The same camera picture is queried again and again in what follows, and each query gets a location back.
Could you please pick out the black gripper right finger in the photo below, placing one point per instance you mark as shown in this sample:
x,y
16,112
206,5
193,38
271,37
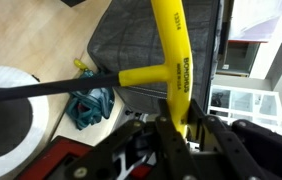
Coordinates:
x,y
227,140

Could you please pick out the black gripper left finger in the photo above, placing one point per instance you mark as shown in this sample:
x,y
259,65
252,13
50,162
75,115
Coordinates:
x,y
167,143

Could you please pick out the metal cylinder tin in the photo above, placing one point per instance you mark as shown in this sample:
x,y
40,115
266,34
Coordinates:
x,y
37,140

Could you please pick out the white glass-door cabinet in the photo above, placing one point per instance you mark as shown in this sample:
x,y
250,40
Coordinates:
x,y
244,103

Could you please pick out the dark gray fabric bin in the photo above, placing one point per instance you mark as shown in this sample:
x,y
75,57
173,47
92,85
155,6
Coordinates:
x,y
131,40

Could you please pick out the red microwave oven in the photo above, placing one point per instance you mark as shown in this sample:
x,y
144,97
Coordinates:
x,y
54,156

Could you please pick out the black wedge tool holder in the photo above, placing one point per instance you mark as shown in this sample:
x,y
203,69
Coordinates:
x,y
74,2

